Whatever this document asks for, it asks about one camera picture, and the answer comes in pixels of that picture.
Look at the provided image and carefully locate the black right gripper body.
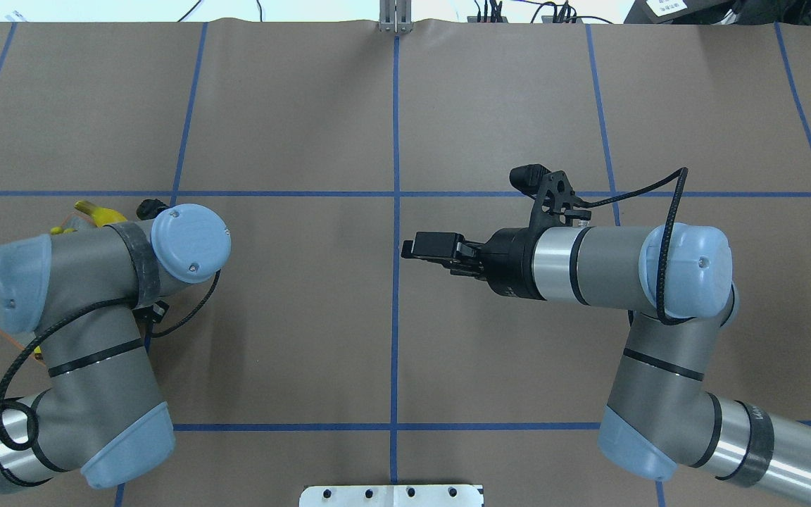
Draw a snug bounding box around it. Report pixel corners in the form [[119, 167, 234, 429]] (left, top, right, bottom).
[[470, 227, 543, 301]]

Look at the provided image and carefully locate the yellow banana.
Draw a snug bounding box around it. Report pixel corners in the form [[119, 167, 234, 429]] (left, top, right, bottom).
[[49, 227, 77, 235], [74, 200, 127, 227]]

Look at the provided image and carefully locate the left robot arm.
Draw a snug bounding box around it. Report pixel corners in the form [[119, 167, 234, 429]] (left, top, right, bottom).
[[0, 204, 232, 495]]

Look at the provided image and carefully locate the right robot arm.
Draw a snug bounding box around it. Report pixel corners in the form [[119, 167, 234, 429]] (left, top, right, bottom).
[[401, 223, 811, 505]]

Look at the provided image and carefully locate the grey square plate orange rim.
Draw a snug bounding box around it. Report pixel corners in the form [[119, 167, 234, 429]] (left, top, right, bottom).
[[0, 327, 36, 350]]

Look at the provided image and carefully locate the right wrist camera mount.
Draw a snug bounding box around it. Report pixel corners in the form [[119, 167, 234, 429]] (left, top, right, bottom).
[[509, 164, 592, 232]]

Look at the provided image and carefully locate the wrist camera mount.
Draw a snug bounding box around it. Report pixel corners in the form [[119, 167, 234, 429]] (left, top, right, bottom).
[[135, 199, 170, 220], [509, 164, 592, 232]]

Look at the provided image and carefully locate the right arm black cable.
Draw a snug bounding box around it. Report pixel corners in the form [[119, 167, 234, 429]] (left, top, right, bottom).
[[574, 167, 691, 326]]

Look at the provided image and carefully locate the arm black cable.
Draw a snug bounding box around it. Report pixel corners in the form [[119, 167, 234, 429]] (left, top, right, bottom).
[[0, 271, 222, 451], [574, 167, 691, 326]]

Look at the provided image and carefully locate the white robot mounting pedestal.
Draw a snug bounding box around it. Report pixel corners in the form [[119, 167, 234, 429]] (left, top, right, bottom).
[[298, 484, 486, 506]]

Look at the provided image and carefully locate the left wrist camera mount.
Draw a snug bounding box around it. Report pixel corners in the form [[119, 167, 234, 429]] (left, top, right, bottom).
[[135, 199, 170, 220]]

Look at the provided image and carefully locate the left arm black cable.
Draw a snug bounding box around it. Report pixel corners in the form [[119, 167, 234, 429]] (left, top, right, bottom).
[[0, 271, 222, 451]]

